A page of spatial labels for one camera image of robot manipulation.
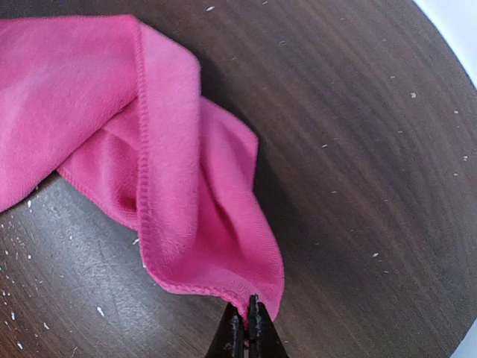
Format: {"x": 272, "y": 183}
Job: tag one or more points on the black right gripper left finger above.
{"x": 228, "y": 341}

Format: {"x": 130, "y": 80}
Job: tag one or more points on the pink towel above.
{"x": 115, "y": 108}

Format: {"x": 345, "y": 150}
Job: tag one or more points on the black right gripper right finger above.
{"x": 264, "y": 341}

